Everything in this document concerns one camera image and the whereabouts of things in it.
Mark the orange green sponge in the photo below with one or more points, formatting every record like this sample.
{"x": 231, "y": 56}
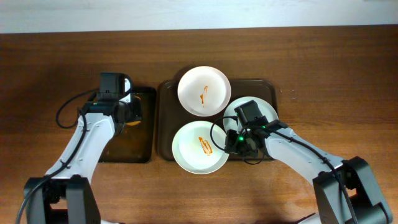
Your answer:
{"x": 134, "y": 113}

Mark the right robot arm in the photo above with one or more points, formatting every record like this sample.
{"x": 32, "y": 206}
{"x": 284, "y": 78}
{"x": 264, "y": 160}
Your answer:
{"x": 346, "y": 190}

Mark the small black water tray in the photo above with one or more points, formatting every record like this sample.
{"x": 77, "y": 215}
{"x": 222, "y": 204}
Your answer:
{"x": 134, "y": 143}

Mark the white plate top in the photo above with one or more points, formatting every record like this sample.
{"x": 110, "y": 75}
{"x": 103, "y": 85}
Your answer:
{"x": 204, "y": 91}

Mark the large brown serving tray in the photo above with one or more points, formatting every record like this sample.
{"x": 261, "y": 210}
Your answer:
{"x": 172, "y": 115}

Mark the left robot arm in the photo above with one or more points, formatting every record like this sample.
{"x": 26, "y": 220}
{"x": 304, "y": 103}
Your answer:
{"x": 64, "y": 194}

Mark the white plate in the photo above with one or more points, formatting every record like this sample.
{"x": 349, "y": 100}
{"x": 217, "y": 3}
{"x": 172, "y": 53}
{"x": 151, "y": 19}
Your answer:
{"x": 196, "y": 147}
{"x": 265, "y": 108}
{"x": 204, "y": 91}

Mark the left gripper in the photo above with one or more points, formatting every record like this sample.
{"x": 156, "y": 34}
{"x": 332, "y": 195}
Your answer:
{"x": 131, "y": 112}

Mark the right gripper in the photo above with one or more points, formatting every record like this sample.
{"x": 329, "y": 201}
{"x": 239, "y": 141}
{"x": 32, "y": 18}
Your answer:
{"x": 232, "y": 143}

